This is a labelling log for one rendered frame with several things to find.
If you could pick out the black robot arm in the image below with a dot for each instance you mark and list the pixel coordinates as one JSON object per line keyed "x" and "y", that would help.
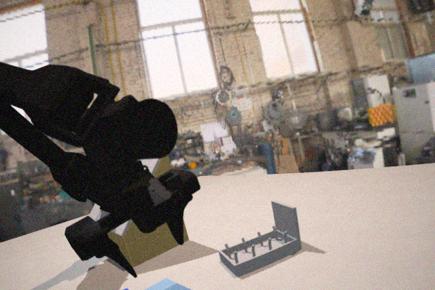
{"x": 55, "y": 98}

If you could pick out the grey dish rack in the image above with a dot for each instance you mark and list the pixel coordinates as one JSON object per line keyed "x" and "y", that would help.
{"x": 267, "y": 248}

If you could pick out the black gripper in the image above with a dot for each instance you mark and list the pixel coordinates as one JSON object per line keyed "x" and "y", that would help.
{"x": 89, "y": 238}

